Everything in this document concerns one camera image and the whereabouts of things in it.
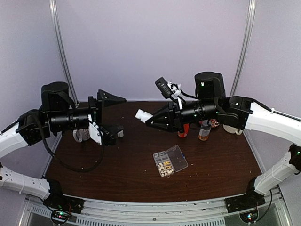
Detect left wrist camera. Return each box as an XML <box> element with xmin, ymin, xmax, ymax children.
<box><xmin>88</xmin><ymin>121</ymin><xmax>117</xmax><ymax>146</ymax></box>

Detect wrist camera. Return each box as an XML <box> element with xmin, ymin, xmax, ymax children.
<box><xmin>155</xmin><ymin>77</ymin><xmax>186</xmax><ymax>110</ymax></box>
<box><xmin>88</xmin><ymin>121</ymin><xmax>117</xmax><ymax>146</ymax></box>

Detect red patterned plate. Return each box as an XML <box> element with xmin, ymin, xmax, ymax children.
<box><xmin>207</xmin><ymin>119</ymin><xmax>220</xmax><ymax>129</ymax></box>

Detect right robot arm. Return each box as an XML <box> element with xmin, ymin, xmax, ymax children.
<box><xmin>145</xmin><ymin>72</ymin><xmax>301</xmax><ymax>208</ymax></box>

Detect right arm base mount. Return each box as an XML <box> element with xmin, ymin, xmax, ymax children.
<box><xmin>225</xmin><ymin>178</ymin><xmax>266</xmax><ymax>224</ymax></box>

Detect white floral mug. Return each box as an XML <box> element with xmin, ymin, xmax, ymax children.
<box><xmin>72</xmin><ymin>129</ymin><xmax>90</xmax><ymax>143</ymax></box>

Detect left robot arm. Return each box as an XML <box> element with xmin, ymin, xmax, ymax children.
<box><xmin>0</xmin><ymin>81</ymin><xmax>127</xmax><ymax>173</ymax></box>

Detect left aluminium frame post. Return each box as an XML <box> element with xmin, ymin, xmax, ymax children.
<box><xmin>49</xmin><ymin>0</ymin><xmax>79</xmax><ymax>106</ymax></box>

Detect beige pills in organizer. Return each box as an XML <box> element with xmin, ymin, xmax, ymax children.
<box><xmin>160</xmin><ymin>170</ymin><xmax>174</xmax><ymax>177</ymax></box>

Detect front aluminium rail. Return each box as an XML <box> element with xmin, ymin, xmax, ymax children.
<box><xmin>23</xmin><ymin>197</ymin><xmax>283</xmax><ymax>226</ymax></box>

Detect taller small white bottle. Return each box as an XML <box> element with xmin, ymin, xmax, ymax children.
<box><xmin>117</xmin><ymin>130</ymin><xmax>124</xmax><ymax>138</ymax></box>

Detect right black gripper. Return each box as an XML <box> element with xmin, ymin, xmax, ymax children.
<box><xmin>145</xmin><ymin>98</ymin><xmax>219</xmax><ymax>133</ymax></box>

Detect orange pill bottle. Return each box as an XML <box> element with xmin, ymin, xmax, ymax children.
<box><xmin>177</xmin><ymin>123</ymin><xmax>190</xmax><ymax>138</ymax></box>

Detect shorter small white bottle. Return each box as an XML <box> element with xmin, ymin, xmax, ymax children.
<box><xmin>135</xmin><ymin>109</ymin><xmax>153</xmax><ymax>123</ymax></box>

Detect aluminium frame post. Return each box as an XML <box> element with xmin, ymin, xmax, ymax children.
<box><xmin>49</xmin><ymin>0</ymin><xmax>79</xmax><ymax>106</ymax></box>
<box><xmin>230</xmin><ymin>0</ymin><xmax>256</xmax><ymax>97</ymax></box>

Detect grey capped white orange bottle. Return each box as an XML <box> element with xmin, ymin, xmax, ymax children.
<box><xmin>198</xmin><ymin>121</ymin><xmax>211</xmax><ymax>141</ymax></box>

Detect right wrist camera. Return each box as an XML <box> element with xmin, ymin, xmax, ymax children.
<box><xmin>155</xmin><ymin>77</ymin><xmax>186</xmax><ymax>110</ymax></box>

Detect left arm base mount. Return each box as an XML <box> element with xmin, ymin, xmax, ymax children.
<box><xmin>42</xmin><ymin>180</ymin><xmax>84</xmax><ymax>226</ymax></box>

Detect left black braided cable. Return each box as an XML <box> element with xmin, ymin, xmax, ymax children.
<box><xmin>0</xmin><ymin>115</ymin><xmax>105</xmax><ymax>172</ymax></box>

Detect yellow pills in organizer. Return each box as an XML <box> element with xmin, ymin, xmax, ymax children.
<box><xmin>164</xmin><ymin>161</ymin><xmax>172</xmax><ymax>169</ymax></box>

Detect cream ceramic mug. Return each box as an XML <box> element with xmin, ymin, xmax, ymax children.
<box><xmin>223</xmin><ymin>125</ymin><xmax>243</xmax><ymax>135</ymax></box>

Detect right aluminium frame post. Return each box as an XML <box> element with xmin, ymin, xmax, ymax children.
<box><xmin>230</xmin><ymin>0</ymin><xmax>256</xmax><ymax>97</ymax></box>

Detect white pills in organizer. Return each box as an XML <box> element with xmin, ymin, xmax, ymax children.
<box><xmin>158</xmin><ymin>163</ymin><xmax>166</xmax><ymax>172</ymax></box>

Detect clear plastic pill organizer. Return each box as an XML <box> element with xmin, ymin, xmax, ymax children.
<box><xmin>153</xmin><ymin>145</ymin><xmax>189</xmax><ymax>176</ymax></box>

